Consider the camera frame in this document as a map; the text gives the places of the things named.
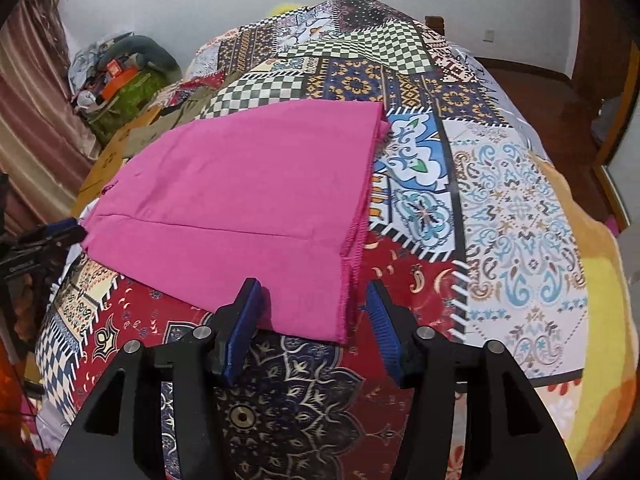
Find pink pants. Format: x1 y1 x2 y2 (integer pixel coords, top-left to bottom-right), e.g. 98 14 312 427
82 99 390 344

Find striped pink curtain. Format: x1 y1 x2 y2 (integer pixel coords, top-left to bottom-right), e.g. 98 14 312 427
1 0 100 234

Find mustard yellow garment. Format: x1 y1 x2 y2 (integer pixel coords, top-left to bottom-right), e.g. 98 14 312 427
70 105 162 218

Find patchwork patterned bedspread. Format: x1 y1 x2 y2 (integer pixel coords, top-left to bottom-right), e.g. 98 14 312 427
36 0 588 479

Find green patterned bag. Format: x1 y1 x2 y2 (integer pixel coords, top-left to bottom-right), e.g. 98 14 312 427
87 70 168 146

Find white grey clothes pile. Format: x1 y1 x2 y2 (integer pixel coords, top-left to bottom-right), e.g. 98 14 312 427
67 30 134 108

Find orange box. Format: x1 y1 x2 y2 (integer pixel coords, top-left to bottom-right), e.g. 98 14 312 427
100 60 139 101

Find olive green pants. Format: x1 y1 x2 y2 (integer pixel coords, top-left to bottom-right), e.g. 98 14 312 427
122 70 242 159

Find wooden door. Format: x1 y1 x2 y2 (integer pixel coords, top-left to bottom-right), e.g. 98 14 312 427
572 0 639 230

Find yellow plush toy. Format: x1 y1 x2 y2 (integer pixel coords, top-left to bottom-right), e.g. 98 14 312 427
268 2 307 18

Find wooden bed post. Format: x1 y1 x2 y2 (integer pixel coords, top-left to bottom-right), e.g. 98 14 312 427
425 15 446 36

